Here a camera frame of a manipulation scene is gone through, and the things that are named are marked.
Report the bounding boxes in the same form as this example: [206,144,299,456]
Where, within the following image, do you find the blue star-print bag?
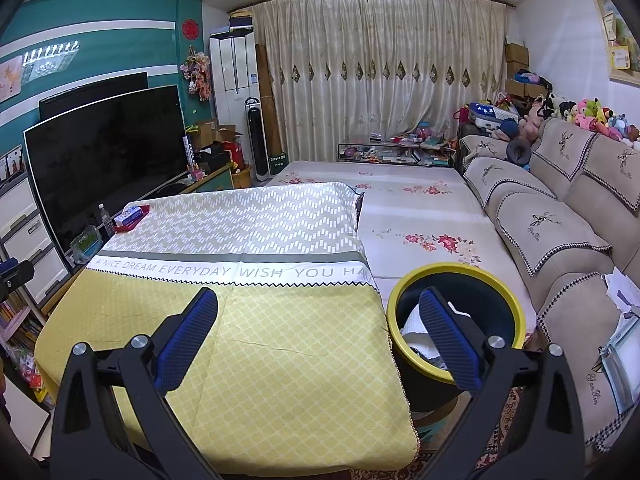
[467,101,521,133]

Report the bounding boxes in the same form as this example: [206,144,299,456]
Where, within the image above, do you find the cluttered glass coffee table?
[337,135,458,166]

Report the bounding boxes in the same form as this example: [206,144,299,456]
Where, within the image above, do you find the beige sofa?
[457,117,640,456]

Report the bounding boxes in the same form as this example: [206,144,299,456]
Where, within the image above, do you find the beige embroidered curtain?
[247,0,508,161]

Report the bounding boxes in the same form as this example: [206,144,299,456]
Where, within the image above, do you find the black bin with yellow rim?
[386,263,527,413]

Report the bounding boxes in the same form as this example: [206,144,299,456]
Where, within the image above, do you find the dark neck pillow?
[506,138,533,165]

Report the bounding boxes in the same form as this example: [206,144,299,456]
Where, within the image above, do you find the grey tower fan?
[245,97,271,181]

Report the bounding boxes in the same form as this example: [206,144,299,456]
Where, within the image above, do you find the large curved television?
[22,85,188,256]

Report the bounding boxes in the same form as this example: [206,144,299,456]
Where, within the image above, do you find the open cardboard boxes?
[192,119,243,148]

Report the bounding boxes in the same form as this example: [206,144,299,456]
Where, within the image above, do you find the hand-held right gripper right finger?
[418,286,586,480]

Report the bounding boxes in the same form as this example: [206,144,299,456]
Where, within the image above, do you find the red tray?
[112,204,151,233]

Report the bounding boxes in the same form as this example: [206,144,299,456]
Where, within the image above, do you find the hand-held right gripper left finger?
[50,286,220,480]

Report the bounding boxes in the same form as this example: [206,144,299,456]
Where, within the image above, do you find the mirrored wall decoration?
[22,42,81,81]

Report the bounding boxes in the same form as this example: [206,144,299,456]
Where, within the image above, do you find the glass bowl with green plants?
[70,226,103,263]

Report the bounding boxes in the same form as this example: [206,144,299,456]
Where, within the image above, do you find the framed wall picture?
[590,0,640,83]

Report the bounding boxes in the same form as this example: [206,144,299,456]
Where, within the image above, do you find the stack of cardboard boxes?
[504,42,548,101]

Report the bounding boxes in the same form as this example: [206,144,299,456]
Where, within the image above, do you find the pile of plush toys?
[520,92,640,143]

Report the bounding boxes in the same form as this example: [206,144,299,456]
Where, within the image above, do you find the wall poster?
[0,55,25,103]

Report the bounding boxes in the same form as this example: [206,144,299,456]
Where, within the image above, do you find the hanging flower decoration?
[180,45,213,101]

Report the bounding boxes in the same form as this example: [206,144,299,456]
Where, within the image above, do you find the red box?
[222,141,246,171]

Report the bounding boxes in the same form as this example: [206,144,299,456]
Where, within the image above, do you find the row of photo prints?
[0,145,26,183]

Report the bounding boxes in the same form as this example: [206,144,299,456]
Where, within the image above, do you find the yellow and grey tablecloth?
[34,181,420,468]

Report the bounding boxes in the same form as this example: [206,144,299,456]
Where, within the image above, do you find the bookshelf with books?
[0,290,51,411]

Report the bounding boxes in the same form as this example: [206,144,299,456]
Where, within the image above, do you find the clear water bottle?
[98,203,116,238]

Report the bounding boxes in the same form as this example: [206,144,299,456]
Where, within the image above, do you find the loose papers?
[597,267,640,413]

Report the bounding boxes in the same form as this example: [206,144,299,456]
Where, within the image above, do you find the black wall television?
[39,71,149,121]

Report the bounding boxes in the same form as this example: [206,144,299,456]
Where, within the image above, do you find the white drawer unit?
[0,172,71,306]

